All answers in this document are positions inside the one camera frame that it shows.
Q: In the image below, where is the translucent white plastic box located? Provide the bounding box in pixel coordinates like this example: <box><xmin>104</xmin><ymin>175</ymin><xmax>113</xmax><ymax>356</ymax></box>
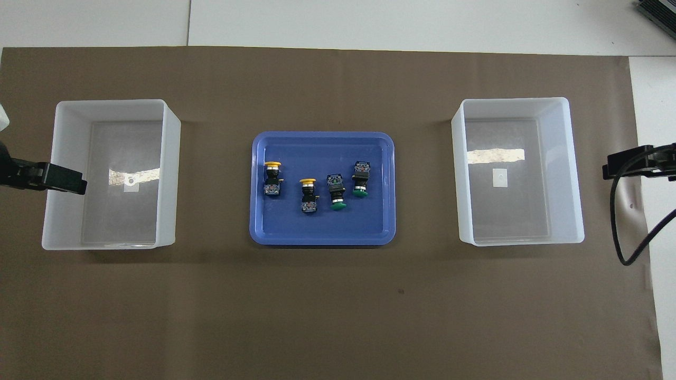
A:
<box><xmin>451</xmin><ymin>97</ymin><xmax>585</xmax><ymax>247</ymax></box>
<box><xmin>42</xmin><ymin>99</ymin><xmax>182</xmax><ymax>251</ymax></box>

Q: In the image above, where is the yellow push button switch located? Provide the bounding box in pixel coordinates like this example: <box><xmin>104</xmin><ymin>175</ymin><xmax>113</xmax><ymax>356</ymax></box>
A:
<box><xmin>299</xmin><ymin>178</ymin><xmax>319</xmax><ymax>214</ymax></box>
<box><xmin>263</xmin><ymin>161</ymin><xmax>284</xmax><ymax>198</ymax></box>

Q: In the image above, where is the dark grey finned device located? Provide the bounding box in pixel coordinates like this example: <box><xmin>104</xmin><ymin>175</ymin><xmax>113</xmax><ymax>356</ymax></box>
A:
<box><xmin>635</xmin><ymin>0</ymin><xmax>676</xmax><ymax>33</ymax></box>

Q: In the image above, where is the brown paper table mat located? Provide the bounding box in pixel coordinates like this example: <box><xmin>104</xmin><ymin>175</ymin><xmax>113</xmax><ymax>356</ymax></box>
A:
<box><xmin>0</xmin><ymin>46</ymin><xmax>663</xmax><ymax>380</ymax></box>

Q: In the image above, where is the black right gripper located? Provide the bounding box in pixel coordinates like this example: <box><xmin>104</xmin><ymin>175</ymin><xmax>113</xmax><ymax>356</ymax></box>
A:
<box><xmin>603</xmin><ymin>142</ymin><xmax>676</xmax><ymax>183</ymax></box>

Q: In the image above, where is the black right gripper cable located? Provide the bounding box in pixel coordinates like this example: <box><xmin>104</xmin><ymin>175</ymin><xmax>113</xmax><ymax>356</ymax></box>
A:
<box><xmin>610</xmin><ymin>152</ymin><xmax>676</xmax><ymax>266</ymax></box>

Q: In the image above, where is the blue plastic tray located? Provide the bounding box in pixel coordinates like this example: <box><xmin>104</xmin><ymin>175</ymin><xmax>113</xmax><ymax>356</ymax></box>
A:
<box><xmin>249</xmin><ymin>131</ymin><xmax>396</xmax><ymax>246</ymax></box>

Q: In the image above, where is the green push button switch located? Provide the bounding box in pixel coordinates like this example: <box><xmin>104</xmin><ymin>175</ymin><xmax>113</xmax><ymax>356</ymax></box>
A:
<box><xmin>352</xmin><ymin>161</ymin><xmax>370</xmax><ymax>198</ymax></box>
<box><xmin>326</xmin><ymin>174</ymin><xmax>348</xmax><ymax>211</ymax></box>

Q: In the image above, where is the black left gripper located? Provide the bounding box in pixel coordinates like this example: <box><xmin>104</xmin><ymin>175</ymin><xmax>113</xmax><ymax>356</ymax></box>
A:
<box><xmin>0</xmin><ymin>140</ymin><xmax>88</xmax><ymax>196</ymax></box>

